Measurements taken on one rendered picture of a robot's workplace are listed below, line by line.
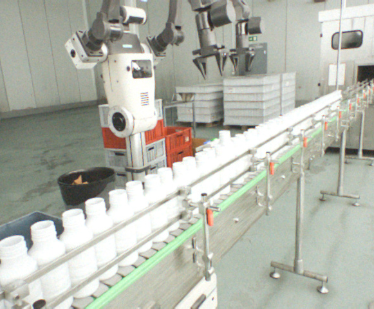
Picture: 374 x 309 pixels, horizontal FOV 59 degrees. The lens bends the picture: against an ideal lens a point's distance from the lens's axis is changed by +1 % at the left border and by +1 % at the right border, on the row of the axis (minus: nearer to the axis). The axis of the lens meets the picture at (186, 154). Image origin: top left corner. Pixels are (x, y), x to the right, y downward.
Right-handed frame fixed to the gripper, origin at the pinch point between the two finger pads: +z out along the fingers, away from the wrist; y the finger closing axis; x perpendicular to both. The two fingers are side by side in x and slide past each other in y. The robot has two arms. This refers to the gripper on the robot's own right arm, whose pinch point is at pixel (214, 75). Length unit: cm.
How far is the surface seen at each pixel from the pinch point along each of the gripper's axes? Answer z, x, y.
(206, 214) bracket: 35.2, -33.5, 9.6
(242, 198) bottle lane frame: 43.2, 0.1, 2.8
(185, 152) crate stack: 70, 247, -195
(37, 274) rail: 29, -74, 3
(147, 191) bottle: 26, -43, 0
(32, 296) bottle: 33, -75, 2
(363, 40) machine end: -31, 435, 0
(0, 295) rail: 29, -80, 3
